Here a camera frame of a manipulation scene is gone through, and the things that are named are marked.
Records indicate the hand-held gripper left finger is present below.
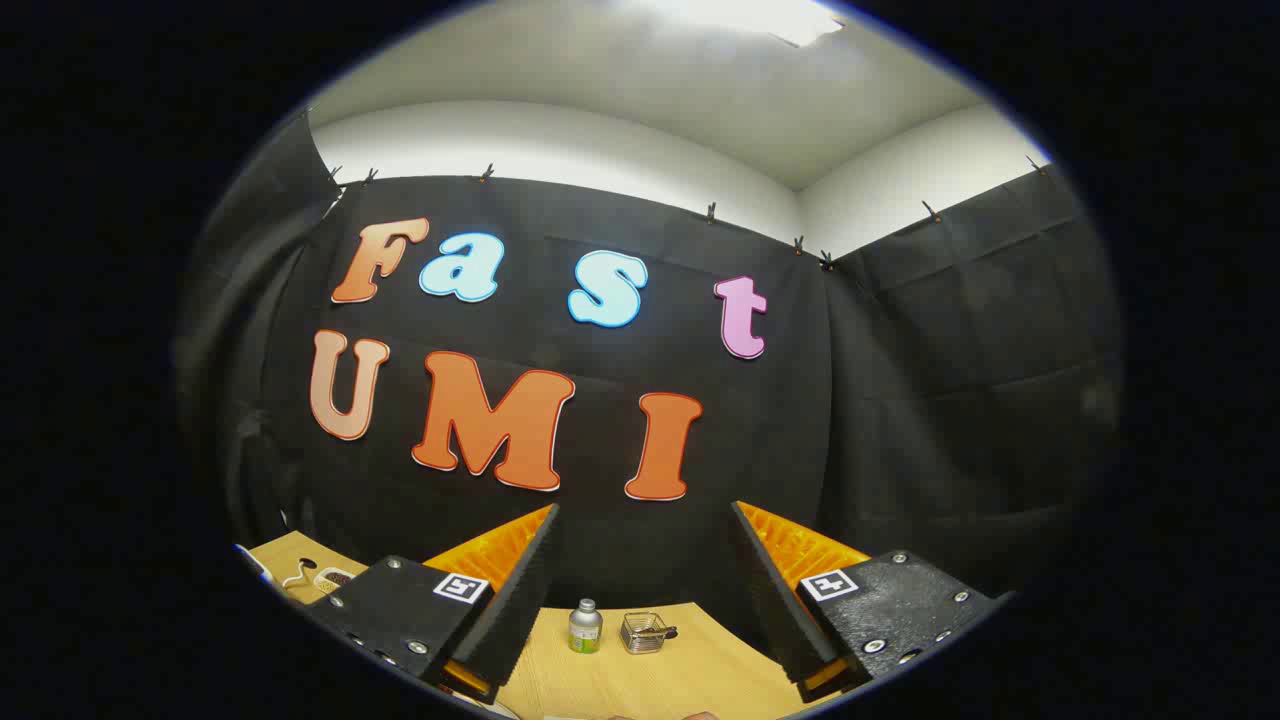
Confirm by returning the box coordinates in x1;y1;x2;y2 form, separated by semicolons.
305;503;562;703

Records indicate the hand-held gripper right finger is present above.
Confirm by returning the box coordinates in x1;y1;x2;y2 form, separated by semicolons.
732;501;1002;703

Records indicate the green label drink bottle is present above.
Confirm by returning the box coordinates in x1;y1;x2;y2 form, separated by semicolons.
568;598;604;655

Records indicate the row of black cloth clips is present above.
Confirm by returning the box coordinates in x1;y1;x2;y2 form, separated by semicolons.
325;155;1048;271

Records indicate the ceiling light panel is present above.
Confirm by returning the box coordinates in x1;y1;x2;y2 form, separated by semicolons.
640;0;846;47

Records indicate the metal wire basket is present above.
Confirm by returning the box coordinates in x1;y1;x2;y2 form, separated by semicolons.
620;611;679;655

